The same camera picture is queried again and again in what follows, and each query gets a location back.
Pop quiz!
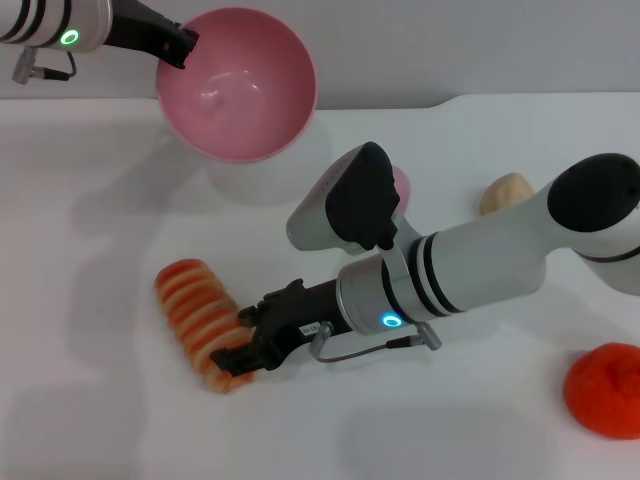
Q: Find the pink plastic bowl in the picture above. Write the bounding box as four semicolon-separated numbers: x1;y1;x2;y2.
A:
154;7;319;166

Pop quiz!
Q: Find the beige potato toy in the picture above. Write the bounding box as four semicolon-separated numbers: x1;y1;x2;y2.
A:
478;172;536;217

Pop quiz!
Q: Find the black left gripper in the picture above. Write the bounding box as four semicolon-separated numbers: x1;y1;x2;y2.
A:
101;0;201;71

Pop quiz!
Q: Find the right wrist camera housing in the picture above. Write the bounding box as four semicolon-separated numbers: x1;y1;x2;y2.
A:
285;141;404;257

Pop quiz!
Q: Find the red orange round toy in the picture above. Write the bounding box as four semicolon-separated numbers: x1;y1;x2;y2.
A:
563;341;640;441

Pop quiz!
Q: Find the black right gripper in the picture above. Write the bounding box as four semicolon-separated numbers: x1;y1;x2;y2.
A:
209;277;352;380

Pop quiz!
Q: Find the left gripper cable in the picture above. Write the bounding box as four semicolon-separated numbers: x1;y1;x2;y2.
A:
12;46;78;87

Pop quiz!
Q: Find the pink peach toy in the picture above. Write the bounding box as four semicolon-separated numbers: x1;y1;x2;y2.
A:
391;165;414;215

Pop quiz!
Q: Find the orange striped long bread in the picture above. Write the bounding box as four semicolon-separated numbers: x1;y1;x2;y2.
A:
154;256;257;397

